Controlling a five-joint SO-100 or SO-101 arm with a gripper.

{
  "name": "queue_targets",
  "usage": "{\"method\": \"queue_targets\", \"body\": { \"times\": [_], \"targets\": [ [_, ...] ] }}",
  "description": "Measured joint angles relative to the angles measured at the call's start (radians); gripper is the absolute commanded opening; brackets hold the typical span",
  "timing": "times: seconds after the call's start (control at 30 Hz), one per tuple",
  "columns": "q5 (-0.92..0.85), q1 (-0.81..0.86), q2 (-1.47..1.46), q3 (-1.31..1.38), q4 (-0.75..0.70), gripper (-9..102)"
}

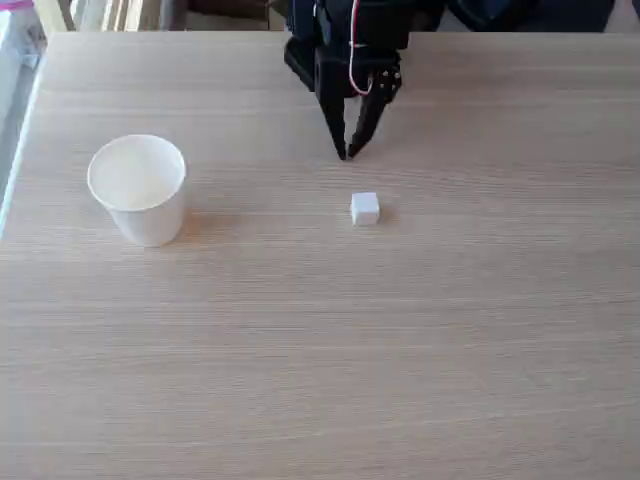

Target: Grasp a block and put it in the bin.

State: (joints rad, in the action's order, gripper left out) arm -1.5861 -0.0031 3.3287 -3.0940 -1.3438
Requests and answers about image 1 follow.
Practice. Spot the white cube block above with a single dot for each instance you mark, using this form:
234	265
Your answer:
364	210

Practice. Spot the dark blue chair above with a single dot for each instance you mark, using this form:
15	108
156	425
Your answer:
525	15

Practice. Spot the white paper cup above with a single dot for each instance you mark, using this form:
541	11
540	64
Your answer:
145	220

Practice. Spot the clear plastic bag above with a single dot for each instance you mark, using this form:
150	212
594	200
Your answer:
17	35

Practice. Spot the light wooden chair frame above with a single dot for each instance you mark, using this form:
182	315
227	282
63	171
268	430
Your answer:
52	15

